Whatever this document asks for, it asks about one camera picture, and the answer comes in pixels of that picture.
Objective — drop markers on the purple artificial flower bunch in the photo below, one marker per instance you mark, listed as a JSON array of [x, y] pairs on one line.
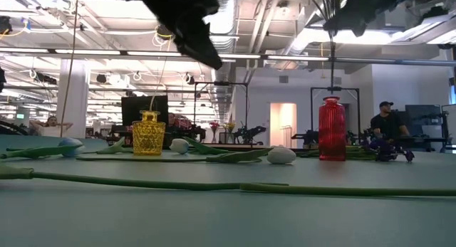
[[386, 149]]

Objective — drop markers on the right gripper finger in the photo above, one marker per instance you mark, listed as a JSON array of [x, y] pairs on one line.
[[340, 19]]

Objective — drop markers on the black background robot arm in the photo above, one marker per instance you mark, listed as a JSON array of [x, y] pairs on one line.
[[249, 133], [306, 136]]

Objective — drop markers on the red glass vase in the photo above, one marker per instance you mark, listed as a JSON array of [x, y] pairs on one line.
[[332, 133]]

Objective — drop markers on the white building column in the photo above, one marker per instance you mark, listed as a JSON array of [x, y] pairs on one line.
[[80, 97]]

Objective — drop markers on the small vase red flowers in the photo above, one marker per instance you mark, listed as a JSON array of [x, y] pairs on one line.
[[214, 126]]

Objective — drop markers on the black metal rig frame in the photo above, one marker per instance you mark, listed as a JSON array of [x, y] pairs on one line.
[[351, 88], [221, 83]]

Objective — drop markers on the small vase yellow flowers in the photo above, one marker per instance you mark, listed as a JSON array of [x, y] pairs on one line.
[[229, 126]]

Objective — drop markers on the green exit sign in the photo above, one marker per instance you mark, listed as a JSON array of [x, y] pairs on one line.
[[20, 116]]

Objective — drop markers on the lit doorway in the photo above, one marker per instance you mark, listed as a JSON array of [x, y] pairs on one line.
[[283, 122]]

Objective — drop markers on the yellow glass vase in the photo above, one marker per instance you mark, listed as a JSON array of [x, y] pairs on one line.
[[148, 136]]

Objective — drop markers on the teal table mat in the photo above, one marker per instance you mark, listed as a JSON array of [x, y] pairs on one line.
[[228, 218]]

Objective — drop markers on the person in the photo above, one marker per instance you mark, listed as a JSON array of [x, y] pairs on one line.
[[51, 129], [386, 126]]

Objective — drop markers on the black monitor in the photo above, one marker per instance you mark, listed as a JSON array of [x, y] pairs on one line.
[[142, 104]]

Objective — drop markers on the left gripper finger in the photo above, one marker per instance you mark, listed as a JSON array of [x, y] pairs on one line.
[[199, 5], [199, 47]]

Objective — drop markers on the dark computer monitor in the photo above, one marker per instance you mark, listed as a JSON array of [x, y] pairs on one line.
[[422, 115]]

